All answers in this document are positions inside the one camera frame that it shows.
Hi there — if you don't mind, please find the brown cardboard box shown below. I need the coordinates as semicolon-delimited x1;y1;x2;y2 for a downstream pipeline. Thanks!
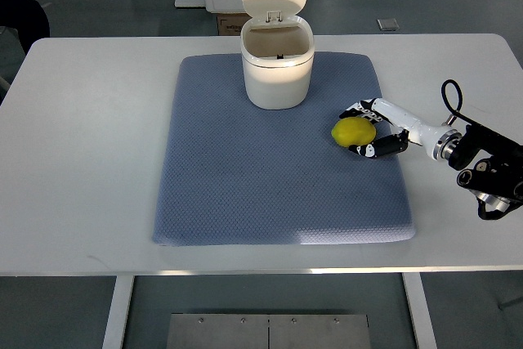
217;13;251;36

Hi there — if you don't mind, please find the grey floor plate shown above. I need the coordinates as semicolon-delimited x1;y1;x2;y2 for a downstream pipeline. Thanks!
377;18;400;32

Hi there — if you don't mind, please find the white table leg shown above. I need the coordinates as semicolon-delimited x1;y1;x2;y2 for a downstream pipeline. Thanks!
102;275;135;349
402;273;437;349

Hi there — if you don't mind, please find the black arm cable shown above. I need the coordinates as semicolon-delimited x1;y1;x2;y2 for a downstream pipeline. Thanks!
440;79;475;125

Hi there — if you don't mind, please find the yellow lemon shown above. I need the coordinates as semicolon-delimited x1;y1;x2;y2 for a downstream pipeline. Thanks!
331;117;377;148

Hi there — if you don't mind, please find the person in dark clothes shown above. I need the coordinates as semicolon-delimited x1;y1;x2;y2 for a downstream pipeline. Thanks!
1;0;50;54

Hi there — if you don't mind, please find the left white table leg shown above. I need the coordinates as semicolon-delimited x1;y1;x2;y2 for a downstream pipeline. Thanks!
102;275;135;349

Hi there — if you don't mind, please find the right white table leg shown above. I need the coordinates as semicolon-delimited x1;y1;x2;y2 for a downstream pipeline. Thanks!
402;273;437;349

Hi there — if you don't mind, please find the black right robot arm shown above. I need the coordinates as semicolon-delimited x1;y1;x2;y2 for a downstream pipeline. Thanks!
436;123;522;220

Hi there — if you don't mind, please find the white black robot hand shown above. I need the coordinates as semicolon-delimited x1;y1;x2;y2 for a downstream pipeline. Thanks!
339;98;460;160

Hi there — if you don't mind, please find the blue textured mat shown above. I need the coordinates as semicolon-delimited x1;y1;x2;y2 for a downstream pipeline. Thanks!
153;52;415;246

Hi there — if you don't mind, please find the white trash can open lid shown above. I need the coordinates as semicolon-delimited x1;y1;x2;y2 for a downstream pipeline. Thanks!
240;0;315;110

